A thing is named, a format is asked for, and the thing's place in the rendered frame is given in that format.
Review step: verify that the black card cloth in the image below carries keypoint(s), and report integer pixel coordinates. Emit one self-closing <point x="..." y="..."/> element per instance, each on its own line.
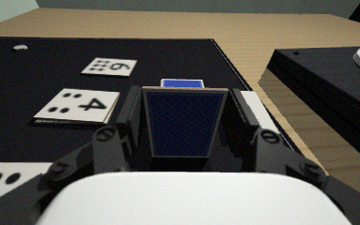
<point x="31" y="78"/>

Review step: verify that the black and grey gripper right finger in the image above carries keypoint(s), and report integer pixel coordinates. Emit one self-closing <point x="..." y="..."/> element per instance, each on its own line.
<point x="248" y="140"/>

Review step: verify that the grey round disc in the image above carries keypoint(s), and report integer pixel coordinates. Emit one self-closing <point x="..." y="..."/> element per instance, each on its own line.
<point x="20" y="48"/>

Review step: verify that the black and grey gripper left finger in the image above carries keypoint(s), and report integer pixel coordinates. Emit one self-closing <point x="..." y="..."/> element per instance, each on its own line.
<point x="111" y="147"/>

